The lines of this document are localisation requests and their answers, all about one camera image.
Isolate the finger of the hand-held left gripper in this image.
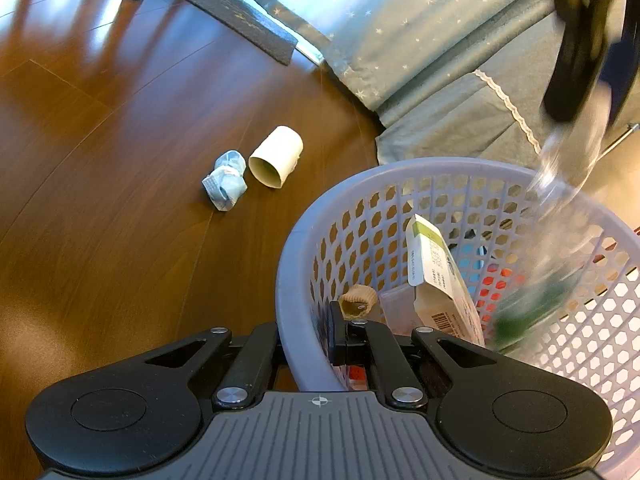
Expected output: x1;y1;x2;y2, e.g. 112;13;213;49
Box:
525;0;615;123
606;0;632;126

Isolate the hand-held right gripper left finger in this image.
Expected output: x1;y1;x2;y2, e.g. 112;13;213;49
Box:
142;321;288;411

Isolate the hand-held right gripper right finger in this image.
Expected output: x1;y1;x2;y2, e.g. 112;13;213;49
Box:
326;301;506;409

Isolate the beige fabric tube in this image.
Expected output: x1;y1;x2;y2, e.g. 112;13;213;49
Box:
338;285;376;319

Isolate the purple plastic mesh basket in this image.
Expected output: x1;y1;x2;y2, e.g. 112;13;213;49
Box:
275;157;640;480

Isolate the white green medicine box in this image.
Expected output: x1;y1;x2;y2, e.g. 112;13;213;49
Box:
405;214;487;347

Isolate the crushed clear plastic bottle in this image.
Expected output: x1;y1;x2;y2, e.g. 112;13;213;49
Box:
487;75;618;353

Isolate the thin metal pole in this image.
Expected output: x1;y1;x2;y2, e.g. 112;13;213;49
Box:
600;122;640;161

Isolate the grey-blue starry curtain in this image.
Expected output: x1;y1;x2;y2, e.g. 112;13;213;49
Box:
315;0;566;113

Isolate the grey-blue cloth cover lace trim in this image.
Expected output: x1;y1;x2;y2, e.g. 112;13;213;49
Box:
375;70;551;167

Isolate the blue dustpan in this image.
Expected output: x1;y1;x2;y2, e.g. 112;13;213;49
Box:
450;245;490;281

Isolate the red broom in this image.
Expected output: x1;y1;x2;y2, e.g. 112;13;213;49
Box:
477;270;518;313

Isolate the crumpled blue face mask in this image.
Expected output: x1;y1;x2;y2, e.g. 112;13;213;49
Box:
201;150;248;212

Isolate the white cardboard paper tube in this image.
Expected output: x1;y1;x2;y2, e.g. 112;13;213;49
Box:
248;126;304;189

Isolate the grey doormat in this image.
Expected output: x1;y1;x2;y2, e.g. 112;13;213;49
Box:
120;0;298;66

